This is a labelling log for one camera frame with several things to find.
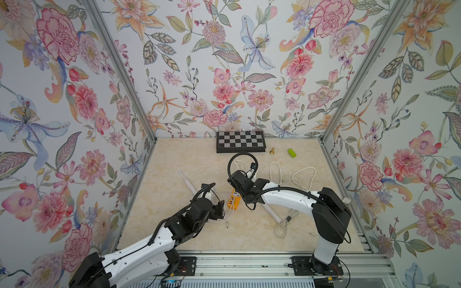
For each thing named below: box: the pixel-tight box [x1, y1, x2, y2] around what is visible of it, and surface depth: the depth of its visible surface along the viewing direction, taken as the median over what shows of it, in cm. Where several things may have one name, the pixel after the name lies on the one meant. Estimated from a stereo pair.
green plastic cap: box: [287, 148, 298, 158], surface depth 116 cm
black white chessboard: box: [216, 130, 267, 153], surface depth 118 cm
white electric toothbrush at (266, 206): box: [261, 202, 283, 223], surface depth 90 cm
